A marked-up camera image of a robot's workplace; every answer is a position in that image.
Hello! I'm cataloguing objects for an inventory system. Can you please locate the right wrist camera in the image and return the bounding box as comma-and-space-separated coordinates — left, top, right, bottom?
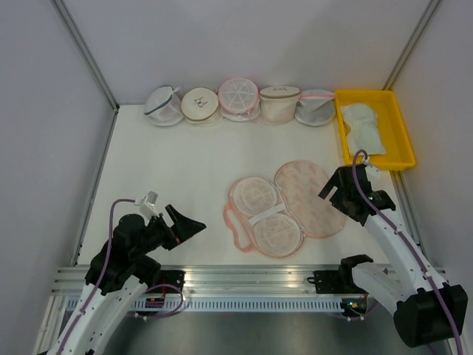
365, 164, 382, 182

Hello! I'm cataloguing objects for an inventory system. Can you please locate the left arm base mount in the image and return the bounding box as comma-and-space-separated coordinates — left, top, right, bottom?
146, 270, 186, 294

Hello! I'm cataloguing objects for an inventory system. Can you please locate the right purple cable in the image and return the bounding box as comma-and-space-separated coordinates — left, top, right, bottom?
352, 149, 463, 355

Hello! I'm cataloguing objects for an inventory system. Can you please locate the floral mesh laundry bag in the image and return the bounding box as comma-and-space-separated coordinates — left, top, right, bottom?
223, 160, 347, 258

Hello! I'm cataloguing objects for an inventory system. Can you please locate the white bag blue zipper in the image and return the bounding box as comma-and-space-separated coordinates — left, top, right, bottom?
143, 85, 184, 126

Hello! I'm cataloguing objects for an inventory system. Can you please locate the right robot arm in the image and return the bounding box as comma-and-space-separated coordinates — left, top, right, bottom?
319, 164, 468, 354

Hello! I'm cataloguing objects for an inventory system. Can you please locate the white slotted cable duct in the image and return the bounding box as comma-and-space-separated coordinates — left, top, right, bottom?
130, 297, 367, 314

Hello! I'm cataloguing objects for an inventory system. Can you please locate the pale green white bra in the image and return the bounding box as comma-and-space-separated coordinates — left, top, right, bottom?
341, 103, 387, 156

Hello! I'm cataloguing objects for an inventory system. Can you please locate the white bag pink zipper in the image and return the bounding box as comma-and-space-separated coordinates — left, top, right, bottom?
294, 89, 336, 126

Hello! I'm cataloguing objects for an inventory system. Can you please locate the round beige laundry bag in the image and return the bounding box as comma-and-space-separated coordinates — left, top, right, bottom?
181, 87, 223, 126

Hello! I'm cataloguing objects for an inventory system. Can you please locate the yellow plastic tray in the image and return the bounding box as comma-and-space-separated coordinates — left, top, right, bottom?
335, 89, 416, 171

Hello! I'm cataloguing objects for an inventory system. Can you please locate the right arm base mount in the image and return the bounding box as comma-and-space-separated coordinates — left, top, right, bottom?
313, 270, 356, 294

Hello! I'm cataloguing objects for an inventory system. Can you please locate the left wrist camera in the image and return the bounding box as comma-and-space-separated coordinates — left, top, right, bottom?
134, 191, 158, 220

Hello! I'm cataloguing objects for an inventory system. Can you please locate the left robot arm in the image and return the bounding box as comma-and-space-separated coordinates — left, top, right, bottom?
48, 205, 206, 354

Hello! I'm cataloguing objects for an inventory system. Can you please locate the pink rimmed round laundry bag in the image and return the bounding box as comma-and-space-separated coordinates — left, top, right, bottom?
217, 78, 261, 122

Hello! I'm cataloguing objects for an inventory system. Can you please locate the aluminium mounting rail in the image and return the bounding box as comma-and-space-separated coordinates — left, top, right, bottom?
51, 264, 455, 297

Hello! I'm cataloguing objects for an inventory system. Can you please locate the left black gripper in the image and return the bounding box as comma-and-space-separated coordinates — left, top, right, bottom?
131, 203, 205, 260

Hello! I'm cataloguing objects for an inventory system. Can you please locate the cylindrical beige laundry bag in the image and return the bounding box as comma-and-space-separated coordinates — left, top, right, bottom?
259, 85, 301, 125

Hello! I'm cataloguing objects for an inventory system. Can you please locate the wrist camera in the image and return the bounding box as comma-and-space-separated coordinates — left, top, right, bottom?
365, 164, 382, 182
134, 191, 158, 220

